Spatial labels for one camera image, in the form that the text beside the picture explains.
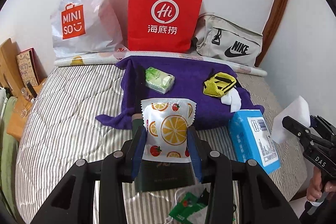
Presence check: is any white sponge block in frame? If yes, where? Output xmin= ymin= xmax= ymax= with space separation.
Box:
xmin=271 ymin=96 xmax=311 ymax=144

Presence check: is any fruit print wet wipe packet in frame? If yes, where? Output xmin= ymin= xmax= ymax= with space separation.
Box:
xmin=141 ymin=98 xmax=197 ymax=163

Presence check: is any clear drawstring mesh pouch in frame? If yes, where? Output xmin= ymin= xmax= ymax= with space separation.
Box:
xmin=165 ymin=184 xmax=210 ymax=224

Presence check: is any green fruit store packet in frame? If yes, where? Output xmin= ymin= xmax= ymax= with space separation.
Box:
xmin=169 ymin=192 xmax=207 ymax=224

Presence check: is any white and mint sock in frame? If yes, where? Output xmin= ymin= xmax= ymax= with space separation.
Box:
xmin=220 ymin=88 xmax=242 ymax=113

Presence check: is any yellow black mesh pouch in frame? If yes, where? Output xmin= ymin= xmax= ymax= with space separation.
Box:
xmin=203 ymin=72 xmax=236 ymax=98

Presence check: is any green pocket tissue pack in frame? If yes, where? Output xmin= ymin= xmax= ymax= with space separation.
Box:
xmin=145 ymin=67 xmax=175 ymax=94

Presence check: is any person's right hand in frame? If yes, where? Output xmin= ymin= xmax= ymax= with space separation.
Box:
xmin=306 ymin=166 xmax=336 ymax=202

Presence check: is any dark green tea tin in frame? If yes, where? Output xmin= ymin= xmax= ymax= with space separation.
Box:
xmin=131 ymin=63 xmax=197 ymax=193

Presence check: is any blue tissue pack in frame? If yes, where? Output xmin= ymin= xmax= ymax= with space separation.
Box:
xmin=228 ymin=110 xmax=281 ymax=174

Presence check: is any purple towel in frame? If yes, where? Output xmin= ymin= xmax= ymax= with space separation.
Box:
xmin=95 ymin=55 xmax=265 ymax=131

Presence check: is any striped quilted mattress pad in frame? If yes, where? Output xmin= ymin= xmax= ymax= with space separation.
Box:
xmin=15 ymin=65 xmax=307 ymax=223

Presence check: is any rolled printed paper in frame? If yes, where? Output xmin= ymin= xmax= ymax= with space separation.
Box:
xmin=53 ymin=50 xmax=268 ymax=77

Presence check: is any grey Nike waist bag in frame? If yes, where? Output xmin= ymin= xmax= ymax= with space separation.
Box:
xmin=192 ymin=13 xmax=263 ymax=67

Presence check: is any clear glass cup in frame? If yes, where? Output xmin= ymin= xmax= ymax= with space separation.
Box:
xmin=18 ymin=102 xmax=31 ymax=118

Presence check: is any wooden nightstand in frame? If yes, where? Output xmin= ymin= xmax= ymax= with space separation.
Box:
xmin=6 ymin=93 xmax=33 ymax=141

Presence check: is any red paper shopping bag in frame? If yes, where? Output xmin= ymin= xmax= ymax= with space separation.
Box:
xmin=127 ymin=0 xmax=202 ymax=53

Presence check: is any white Miniso plastic bag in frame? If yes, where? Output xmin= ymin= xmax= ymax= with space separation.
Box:
xmin=50 ymin=0 xmax=123 ymax=59

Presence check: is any wooden bed headboard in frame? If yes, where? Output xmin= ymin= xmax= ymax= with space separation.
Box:
xmin=0 ymin=38 xmax=24 ymax=97

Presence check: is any brown wooden door frame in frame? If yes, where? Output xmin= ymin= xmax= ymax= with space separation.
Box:
xmin=255 ymin=0 xmax=288 ymax=67

